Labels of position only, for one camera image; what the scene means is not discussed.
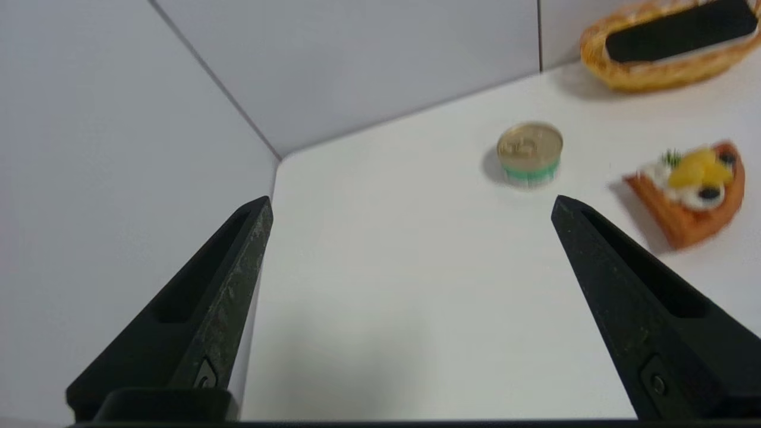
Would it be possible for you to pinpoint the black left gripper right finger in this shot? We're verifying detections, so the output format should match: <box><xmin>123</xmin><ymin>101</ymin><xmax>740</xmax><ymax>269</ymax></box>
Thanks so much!
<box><xmin>551</xmin><ymin>194</ymin><xmax>761</xmax><ymax>420</ymax></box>

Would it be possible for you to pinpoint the yellow woven basket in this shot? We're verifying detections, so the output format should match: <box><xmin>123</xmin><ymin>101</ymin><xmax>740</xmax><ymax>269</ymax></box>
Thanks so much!
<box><xmin>580</xmin><ymin>0</ymin><xmax>761</xmax><ymax>93</ymax></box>

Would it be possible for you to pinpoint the small tin can green label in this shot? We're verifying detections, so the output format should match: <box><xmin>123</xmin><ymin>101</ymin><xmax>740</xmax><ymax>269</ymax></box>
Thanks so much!
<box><xmin>496</xmin><ymin>121</ymin><xmax>564</xmax><ymax>189</ymax></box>

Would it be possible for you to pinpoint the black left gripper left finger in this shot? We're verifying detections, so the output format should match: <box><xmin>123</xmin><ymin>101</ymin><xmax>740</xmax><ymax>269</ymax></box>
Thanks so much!
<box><xmin>65</xmin><ymin>196</ymin><xmax>274</xmax><ymax>417</ymax></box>

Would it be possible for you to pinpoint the orange fruit cake slice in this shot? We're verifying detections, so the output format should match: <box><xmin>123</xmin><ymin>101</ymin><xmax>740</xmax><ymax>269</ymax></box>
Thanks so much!
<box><xmin>623</xmin><ymin>140</ymin><xmax>746</xmax><ymax>250</ymax></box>

